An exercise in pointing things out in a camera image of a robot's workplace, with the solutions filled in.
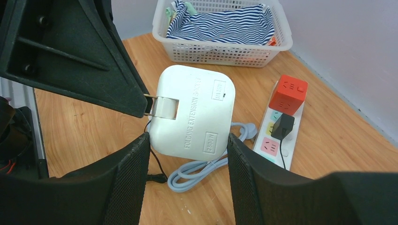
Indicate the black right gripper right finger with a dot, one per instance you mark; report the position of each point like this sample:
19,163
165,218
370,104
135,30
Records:
266,194

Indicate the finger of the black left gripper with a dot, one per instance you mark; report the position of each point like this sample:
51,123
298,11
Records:
71,48

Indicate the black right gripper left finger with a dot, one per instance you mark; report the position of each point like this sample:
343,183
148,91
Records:
107,192

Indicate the white colourful power strip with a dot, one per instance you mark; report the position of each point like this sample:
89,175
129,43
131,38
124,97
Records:
274,150

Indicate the black power adapter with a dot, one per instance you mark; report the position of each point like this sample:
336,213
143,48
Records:
282,127

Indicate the red cube socket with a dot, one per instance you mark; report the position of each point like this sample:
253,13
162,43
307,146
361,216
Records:
288,95

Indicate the white square adapter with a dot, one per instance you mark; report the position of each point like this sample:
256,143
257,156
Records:
192,113

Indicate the white plastic basket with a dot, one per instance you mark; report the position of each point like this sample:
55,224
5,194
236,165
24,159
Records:
222,53

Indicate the striped cloth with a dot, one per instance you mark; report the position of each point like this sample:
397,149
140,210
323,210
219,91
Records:
252,25

